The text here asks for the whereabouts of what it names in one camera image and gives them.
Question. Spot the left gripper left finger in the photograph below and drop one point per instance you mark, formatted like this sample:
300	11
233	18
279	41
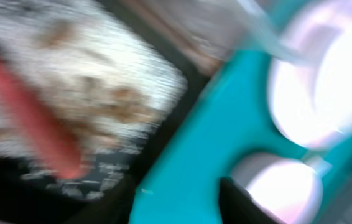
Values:
28	201

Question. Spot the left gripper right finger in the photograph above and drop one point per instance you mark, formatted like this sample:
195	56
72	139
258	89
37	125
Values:
237	207

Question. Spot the white bowl with food scraps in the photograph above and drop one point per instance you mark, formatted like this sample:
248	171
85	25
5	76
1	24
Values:
288	190

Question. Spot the orange carrot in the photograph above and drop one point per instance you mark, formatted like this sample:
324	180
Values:
56	147

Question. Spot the black plastic tray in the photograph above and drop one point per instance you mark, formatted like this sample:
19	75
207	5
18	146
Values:
159	137

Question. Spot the teal plastic tray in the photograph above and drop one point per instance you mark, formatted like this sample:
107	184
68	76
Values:
230	121

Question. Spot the spilled rice and peanuts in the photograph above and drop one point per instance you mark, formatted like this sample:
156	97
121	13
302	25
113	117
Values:
101	81

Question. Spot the large white plate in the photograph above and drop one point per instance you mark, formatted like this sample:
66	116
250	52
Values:
311	103

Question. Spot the clear plastic bin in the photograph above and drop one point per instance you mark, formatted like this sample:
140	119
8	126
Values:
209	32

